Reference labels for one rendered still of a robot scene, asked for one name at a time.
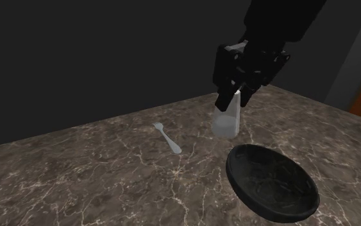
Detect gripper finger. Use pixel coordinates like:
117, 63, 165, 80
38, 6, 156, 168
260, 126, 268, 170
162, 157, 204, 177
239, 83, 262, 108
214, 80, 242, 112

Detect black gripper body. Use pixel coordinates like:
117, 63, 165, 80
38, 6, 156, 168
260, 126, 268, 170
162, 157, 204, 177
212, 41, 291, 88

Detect white translucent cup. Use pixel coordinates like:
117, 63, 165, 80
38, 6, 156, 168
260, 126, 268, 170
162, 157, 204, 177
211, 89, 241, 139

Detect white fork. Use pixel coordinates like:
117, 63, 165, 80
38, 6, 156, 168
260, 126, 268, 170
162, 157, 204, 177
152, 121, 183, 155

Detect black bowl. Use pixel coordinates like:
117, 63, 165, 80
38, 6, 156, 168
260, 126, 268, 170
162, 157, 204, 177
225, 143, 321, 224

